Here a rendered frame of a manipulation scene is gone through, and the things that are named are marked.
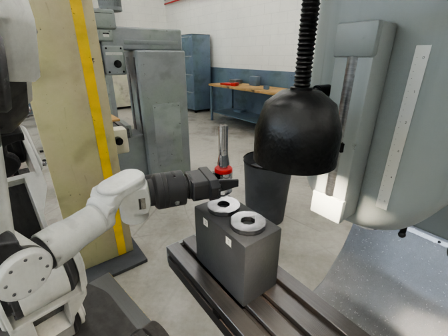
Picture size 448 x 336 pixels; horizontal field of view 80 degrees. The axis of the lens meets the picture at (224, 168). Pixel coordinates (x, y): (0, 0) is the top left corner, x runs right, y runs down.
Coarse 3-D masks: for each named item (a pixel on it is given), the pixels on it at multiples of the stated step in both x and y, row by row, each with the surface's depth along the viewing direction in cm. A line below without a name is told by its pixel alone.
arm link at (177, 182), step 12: (204, 168) 71; (168, 180) 62; (180, 180) 63; (192, 180) 65; (204, 180) 65; (216, 180) 64; (180, 192) 62; (192, 192) 65; (204, 192) 65; (216, 192) 64; (180, 204) 64
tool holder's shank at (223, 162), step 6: (222, 126) 64; (222, 132) 64; (222, 138) 65; (222, 144) 66; (222, 150) 66; (222, 156) 67; (228, 156) 68; (222, 162) 67; (228, 162) 68; (222, 168) 68
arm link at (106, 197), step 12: (108, 180) 57; (120, 180) 58; (132, 180) 58; (144, 180) 60; (96, 192) 55; (108, 192) 54; (120, 192) 55; (132, 192) 58; (96, 204) 53; (108, 204) 53; (120, 204) 55; (108, 216) 53; (108, 228) 55
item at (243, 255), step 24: (216, 216) 70; (240, 216) 68; (216, 240) 69; (240, 240) 61; (264, 240) 63; (216, 264) 73; (240, 264) 62; (264, 264) 66; (240, 288) 65; (264, 288) 70
